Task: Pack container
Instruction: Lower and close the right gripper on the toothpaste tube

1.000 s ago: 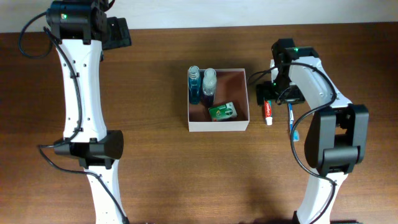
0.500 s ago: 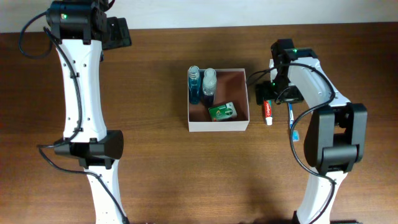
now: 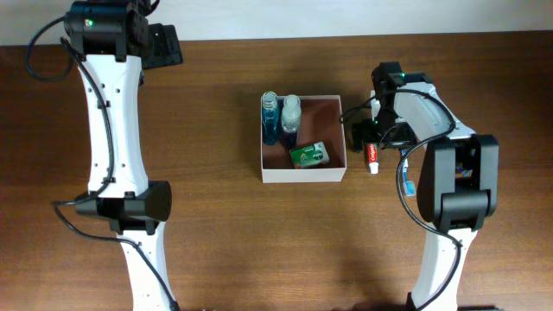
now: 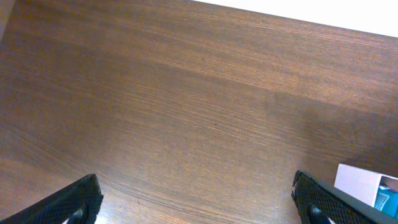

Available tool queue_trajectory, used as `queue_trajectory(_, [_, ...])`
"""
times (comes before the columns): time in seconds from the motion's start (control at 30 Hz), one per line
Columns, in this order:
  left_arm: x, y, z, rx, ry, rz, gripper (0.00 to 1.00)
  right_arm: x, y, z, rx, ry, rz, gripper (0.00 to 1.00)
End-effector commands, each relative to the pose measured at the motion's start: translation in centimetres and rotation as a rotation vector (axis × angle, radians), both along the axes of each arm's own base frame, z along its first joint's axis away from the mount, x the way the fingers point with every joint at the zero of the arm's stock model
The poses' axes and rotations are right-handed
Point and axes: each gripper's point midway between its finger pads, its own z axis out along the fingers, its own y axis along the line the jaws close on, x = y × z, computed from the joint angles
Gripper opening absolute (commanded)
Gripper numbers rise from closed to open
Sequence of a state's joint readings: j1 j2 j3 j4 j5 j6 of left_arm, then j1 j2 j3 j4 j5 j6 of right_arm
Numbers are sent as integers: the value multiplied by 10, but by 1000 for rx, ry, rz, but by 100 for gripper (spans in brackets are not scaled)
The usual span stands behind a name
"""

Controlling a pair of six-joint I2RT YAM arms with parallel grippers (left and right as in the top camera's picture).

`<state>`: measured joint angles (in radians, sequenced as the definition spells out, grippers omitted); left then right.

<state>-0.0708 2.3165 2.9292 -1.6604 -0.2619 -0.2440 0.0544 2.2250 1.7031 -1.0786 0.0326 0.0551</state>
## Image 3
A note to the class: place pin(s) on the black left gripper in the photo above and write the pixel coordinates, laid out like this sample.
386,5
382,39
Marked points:
168,49

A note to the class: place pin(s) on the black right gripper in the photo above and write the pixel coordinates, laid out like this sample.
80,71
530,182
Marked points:
404,135

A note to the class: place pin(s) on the green red toothpaste tube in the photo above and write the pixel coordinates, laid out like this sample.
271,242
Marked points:
372,157

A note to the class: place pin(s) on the blue white toothbrush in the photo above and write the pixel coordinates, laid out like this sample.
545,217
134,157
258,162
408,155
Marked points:
409,185

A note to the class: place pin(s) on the green soap box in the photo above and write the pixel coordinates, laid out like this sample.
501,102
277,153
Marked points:
310,156

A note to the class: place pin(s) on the purple hand sanitizer bottle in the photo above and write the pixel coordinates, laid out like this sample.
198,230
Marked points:
291,116

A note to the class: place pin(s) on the teal mouthwash bottle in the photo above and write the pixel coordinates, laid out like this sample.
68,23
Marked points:
270,117

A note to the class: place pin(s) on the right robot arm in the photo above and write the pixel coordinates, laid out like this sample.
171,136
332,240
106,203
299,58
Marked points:
446,178

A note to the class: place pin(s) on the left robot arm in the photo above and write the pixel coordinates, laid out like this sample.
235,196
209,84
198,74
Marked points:
113,44

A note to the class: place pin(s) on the white open cardboard box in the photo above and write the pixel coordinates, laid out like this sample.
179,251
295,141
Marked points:
320,123

